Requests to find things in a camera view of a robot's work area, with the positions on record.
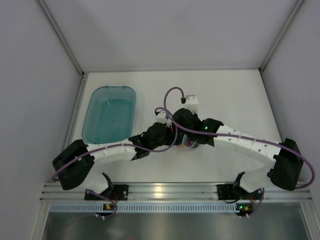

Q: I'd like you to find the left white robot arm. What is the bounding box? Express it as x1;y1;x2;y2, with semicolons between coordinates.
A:
52;122;179;200

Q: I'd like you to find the aluminium mounting rail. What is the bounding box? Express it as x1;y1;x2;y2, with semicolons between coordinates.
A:
40;182;313;203

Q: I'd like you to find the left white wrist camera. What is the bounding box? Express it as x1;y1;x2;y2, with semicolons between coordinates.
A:
155;109;168;125

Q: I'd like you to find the white slotted cable duct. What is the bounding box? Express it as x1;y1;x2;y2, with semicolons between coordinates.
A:
49;202;250;214

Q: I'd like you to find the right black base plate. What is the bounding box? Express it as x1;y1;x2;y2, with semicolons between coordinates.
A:
217;184;248;201

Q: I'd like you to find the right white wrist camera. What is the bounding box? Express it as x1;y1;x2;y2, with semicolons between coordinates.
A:
181;94;199;114

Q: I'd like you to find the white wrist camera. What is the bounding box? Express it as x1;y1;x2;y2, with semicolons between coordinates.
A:
181;94;199;114
155;109;168;125

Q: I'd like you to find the clear zip top bag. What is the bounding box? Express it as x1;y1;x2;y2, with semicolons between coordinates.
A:
176;134;199;150

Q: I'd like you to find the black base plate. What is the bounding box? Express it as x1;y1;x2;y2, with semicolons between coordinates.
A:
84;184;129;201
217;184;248;201

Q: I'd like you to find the teal plastic bin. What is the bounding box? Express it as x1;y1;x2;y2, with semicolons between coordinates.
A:
82;86;136;144

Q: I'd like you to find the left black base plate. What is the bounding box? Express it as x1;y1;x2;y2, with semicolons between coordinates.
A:
84;184;129;201

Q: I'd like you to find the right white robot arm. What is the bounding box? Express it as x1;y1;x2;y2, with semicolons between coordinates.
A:
172;108;303;199

